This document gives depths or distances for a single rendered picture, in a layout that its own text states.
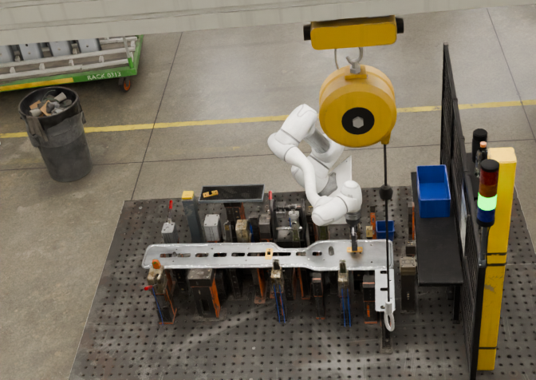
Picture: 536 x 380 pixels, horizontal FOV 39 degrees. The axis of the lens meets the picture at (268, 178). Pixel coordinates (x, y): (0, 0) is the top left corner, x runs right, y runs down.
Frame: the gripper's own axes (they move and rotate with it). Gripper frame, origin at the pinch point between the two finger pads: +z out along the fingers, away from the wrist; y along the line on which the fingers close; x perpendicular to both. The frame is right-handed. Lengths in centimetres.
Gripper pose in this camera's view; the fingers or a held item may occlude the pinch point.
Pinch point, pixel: (354, 243)
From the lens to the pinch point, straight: 408.9
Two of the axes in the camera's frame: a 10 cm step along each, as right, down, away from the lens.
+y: -1.0, 6.3, -7.7
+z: 1.1, 7.8, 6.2
